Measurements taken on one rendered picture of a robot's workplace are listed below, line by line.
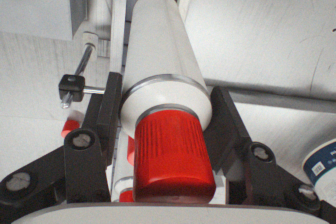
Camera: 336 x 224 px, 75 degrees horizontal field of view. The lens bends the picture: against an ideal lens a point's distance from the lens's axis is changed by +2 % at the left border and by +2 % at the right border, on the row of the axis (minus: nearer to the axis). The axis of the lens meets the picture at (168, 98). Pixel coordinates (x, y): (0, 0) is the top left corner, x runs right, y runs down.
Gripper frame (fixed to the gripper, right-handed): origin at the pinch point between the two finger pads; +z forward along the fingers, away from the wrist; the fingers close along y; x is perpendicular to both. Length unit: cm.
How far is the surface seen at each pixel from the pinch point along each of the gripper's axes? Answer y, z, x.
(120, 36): -3.7, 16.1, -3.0
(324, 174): 47, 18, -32
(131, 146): -1.4, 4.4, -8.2
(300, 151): 44, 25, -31
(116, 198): -2.1, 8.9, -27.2
